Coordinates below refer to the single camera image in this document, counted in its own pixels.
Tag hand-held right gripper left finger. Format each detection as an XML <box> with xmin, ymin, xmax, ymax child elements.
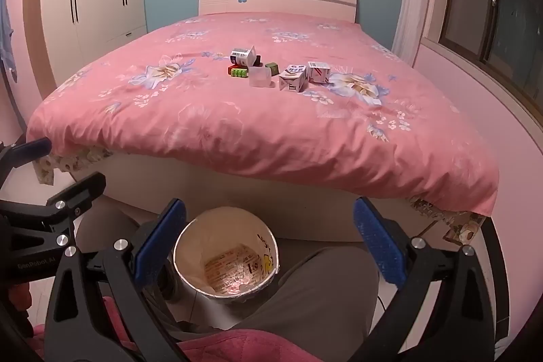
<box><xmin>44</xmin><ymin>198</ymin><xmax>189</xmax><ymax>362</ymax></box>

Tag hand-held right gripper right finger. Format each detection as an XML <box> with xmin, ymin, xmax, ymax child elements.
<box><xmin>354</xmin><ymin>196</ymin><xmax>497</xmax><ymax>362</ymax></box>

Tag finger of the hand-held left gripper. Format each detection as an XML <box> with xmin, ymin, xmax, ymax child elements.
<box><xmin>0</xmin><ymin>172</ymin><xmax>107</xmax><ymax>251</ymax></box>
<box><xmin>0</xmin><ymin>137</ymin><xmax>52</xmax><ymax>193</ymax></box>

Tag trash bin with white bag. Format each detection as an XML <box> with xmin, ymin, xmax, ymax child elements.
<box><xmin>173</xmin><ymin>207</ymin><xmax>281</xmax><ymax>305</ymax></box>

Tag white carton red stripes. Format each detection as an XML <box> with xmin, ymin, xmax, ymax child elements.
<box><xmin>307</xmin><ymin>62</ymin><xmax>332</xmax><ymax>84</ymax></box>

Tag white carton black print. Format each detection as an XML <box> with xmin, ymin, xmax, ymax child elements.
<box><xmin>279</xmin><ymin>64</ymin><xmax>308</xmax><ymax>93</ymax></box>

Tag blue white milk carton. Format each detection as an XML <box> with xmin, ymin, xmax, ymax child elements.
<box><xmin>230</xmin><ymin>45</ymin><xmax>261</xmax><ymax>66</ymax></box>

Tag orange printed paper wrapper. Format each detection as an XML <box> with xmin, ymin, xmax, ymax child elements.
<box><xmin>204</xmin><ymin>243</ymin><xmax>261</xmax><ymax>295</ymax></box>

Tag floral bed sheet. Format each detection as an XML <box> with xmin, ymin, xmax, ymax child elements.
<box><xmin>34</xmin><ymin>146</ymin><xmax>486</xmax><ymax>246</ymax></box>

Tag person's right leg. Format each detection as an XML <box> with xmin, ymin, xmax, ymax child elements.
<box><xmin>191</xmin><ymin>237</ymin><xmax>380</xmax><ymax>346</ymax></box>

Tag blue hanging garment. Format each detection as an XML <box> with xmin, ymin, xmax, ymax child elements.
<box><xmin>0</xmin><ymin>0</ymin><xmax>18</xmax><ymax>83</ymax></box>

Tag pink quilted cloth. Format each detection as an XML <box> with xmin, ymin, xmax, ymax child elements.
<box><xmin>30</xmin><ymin>296</ymin><xmax>336</xmax><ymax>362</ymax></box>

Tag pink floral duvet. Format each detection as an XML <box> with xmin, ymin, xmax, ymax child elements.
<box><xmin>25</xmin><ymin>12</ymin><xmax>499</xmax><ymax>216</ymax></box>

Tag translucent plastic cup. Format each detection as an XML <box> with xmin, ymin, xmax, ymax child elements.
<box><xmin>248</xmin><ymin>65</ymin><xmax>274</xmax><ymax>88</ymax></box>

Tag window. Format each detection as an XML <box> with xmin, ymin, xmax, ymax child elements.
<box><xmin>439</xmin><ymin>0</ymin><xmax>543</xmax><ymax>112</ymax></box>

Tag white bed frame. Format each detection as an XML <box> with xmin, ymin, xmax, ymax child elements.
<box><xmin>55</xmin><ymin>152</ymin><xmax>450</xmax><ymax>242</ymax></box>

